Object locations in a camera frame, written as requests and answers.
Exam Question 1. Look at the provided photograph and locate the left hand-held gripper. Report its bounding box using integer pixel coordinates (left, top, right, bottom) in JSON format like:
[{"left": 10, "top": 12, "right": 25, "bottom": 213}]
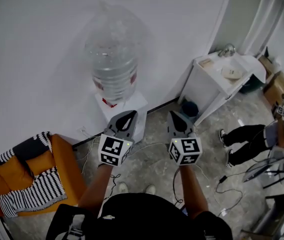
[{"left": 98, "top": 110, "right": 139, "bottom": 167}]

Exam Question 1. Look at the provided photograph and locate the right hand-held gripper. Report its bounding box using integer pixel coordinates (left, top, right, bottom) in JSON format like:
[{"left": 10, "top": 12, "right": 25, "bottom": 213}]
[{"left": 167, "top": 110, "right": 203, "bottom": 167}]

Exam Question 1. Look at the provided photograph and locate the white water dispenser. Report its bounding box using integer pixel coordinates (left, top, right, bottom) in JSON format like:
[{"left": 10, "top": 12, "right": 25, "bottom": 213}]
[{"left": 94, "top": 90, "right": 149, "bottom": 145}]

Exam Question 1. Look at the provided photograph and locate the person's right forearm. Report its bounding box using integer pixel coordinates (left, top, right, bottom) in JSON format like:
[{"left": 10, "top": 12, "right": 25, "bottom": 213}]
[{"left": 178, "top": 165, "right": 209, "bottom": 220}]

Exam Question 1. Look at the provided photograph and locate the person's left forearm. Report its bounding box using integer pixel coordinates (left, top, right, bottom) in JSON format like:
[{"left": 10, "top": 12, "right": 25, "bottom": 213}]
[{"left": 78, "top": 163, "right": 114, "bottom": 219}]

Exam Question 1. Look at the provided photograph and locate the clear water bottle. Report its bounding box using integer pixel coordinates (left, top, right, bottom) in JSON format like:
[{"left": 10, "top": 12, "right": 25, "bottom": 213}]
[{"left": 84, "top": 1, "right": 140, "bottom": 105}]

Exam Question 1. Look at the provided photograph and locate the teal waste bin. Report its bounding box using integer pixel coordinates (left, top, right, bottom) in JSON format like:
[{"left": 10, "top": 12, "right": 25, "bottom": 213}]
[{"left": 180, "top": 101, "right": 200, "bottom": 119}]

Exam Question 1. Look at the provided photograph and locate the orange sofa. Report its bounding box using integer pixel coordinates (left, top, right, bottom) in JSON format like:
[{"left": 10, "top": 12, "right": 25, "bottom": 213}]
[{"left": 0, "top": 133, "right": 87, "bottom": 217}]

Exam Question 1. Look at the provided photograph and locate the person's black shirt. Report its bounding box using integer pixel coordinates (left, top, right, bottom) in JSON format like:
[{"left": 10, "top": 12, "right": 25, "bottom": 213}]
[{"left": 45, "top": 192, "right": 233, "bottom": 240}]

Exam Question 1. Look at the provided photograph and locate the chrome faucet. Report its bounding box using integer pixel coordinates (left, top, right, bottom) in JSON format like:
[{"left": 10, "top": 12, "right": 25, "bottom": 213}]
[{"left": 218, "top": 43, "right": 237, "bottom": 58}]

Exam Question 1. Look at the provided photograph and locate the cardboard box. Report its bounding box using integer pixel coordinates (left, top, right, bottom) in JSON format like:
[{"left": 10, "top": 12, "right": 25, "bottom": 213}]
[{"left": 258, "top": 55, "right": 284, "bottom": 107}]

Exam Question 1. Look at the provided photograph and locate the black white striped blanket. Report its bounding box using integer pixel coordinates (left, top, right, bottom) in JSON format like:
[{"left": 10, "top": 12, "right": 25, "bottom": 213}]
[{"left": 0, "top": 131, "right": 68, "bottom": 219}]

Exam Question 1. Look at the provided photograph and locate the orange cushion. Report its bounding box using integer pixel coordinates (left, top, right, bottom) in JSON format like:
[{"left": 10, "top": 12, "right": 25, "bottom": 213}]
[{"left": 0, "top": 150, "right": 55, "bottom": 192}]

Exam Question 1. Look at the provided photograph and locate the black adapter with cable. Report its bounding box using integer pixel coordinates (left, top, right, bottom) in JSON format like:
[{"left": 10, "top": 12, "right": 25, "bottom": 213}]
[{"left": 215, "top": 175, "right": 244, "bottom": 210}]

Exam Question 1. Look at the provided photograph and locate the black frame chair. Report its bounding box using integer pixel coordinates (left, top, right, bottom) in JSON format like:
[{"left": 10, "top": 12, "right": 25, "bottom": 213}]
[{"left": 241, "top": 156, "right": 284, "bottom": 189}]

